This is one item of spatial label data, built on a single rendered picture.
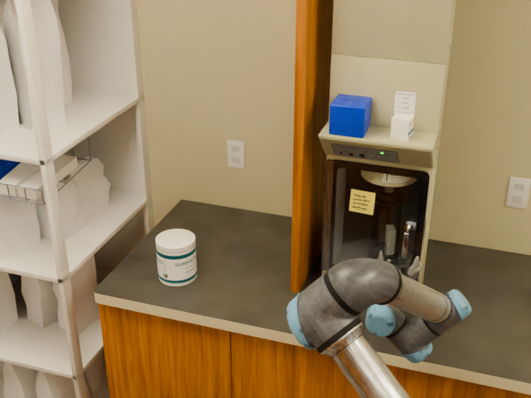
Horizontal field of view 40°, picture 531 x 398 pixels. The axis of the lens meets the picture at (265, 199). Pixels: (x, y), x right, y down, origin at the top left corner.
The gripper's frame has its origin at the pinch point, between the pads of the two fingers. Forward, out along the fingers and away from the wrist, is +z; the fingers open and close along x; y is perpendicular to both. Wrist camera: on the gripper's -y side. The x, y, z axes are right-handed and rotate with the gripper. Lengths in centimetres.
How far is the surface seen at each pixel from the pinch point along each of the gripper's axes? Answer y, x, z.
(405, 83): 50, 5, 13
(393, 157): 29.9, 5.5, 6.7
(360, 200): 12.3, 14.9, 11.7
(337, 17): 67, 25, 13
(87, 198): -14, 124, 30
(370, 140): 36.4, 11.6, 1.9
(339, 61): 55, 24, 13
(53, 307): -57, 136, 15
